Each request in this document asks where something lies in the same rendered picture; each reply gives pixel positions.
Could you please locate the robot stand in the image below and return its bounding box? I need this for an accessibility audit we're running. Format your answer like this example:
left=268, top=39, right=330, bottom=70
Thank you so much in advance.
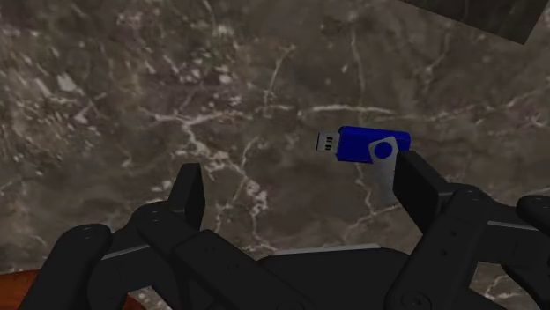
left=398, top=0, right=550, bottom=46

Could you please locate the blue USB flash drive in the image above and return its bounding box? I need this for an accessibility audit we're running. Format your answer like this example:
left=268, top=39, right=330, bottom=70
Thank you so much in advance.
left=316, top=125, right=412, bottom=208

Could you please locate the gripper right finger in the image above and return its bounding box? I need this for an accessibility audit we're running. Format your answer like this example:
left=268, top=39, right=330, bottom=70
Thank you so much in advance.
left=383, top=150, right=550, bottom=310

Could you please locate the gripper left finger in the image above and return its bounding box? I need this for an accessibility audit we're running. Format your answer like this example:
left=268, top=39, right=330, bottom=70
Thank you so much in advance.
left=19, top=162, right=317, bottom=310

